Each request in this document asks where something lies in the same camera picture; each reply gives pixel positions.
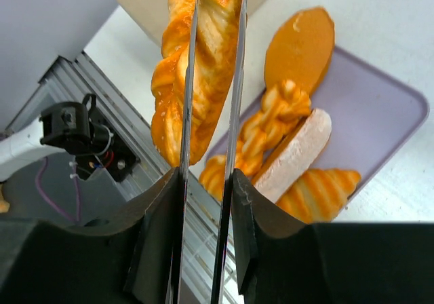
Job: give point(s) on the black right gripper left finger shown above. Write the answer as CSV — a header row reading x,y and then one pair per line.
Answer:
x,y
132,256

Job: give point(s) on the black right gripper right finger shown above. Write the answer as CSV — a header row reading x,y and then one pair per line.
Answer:
x,y
282,260

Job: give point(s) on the metal serving tongs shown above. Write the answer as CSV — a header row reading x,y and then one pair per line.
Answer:
x,y
185,149

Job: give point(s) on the long twisted braided bread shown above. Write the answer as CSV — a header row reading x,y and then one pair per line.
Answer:
x,y
215,52

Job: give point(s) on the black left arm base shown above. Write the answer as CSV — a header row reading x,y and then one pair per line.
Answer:
x,y
108,152

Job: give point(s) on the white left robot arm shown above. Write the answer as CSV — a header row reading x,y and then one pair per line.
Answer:
x,y
62,127

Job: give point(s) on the white sugared bread slice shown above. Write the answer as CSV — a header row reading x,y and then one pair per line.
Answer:
x,y
293,156

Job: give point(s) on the oval orange flat bread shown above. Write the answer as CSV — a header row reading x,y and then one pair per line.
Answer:
x,y
301,50

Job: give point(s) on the small striped croissant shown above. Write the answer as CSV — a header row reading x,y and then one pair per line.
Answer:
x,y
319,195

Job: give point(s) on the lavender plastic tray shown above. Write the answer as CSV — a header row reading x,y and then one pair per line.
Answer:
x,y
372,113

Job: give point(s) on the aluminium frame rail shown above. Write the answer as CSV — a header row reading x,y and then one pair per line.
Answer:
x,y
101,195

